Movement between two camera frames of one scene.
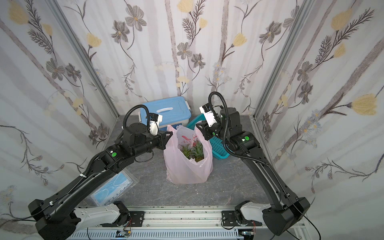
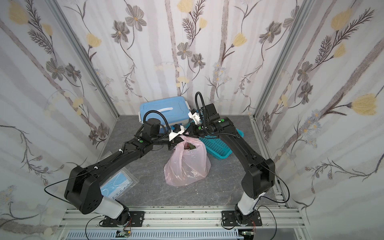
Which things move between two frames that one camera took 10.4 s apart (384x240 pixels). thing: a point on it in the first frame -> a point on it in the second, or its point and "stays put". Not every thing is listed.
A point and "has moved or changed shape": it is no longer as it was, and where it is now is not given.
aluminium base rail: (174, 223) stays put
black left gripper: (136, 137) -> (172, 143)
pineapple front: (197, 152) -> (189, 146)
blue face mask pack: (115, 188) stays put
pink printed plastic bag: (180, 168) has moved or changed shape
